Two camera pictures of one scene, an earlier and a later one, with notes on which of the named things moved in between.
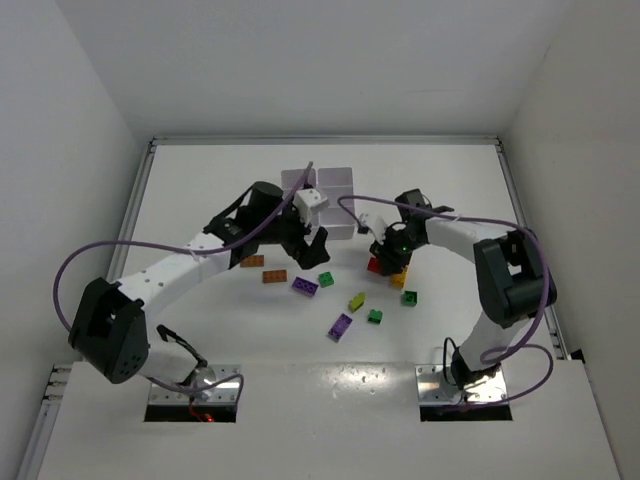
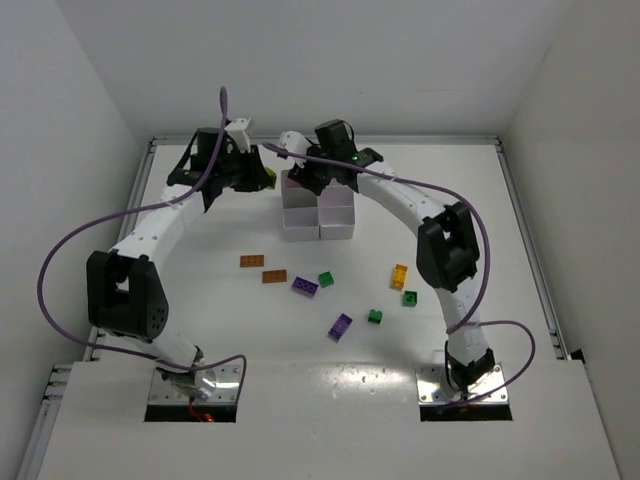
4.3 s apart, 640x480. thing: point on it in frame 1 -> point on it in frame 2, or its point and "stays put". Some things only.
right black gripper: (391, 255) -> (320, 176)
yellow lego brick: (398, 279) stays put
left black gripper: (298, 240) -> (248, 170)
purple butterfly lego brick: (304, 286) stays put
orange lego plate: (253, 261) stays put
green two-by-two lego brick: (326, 279) stays put
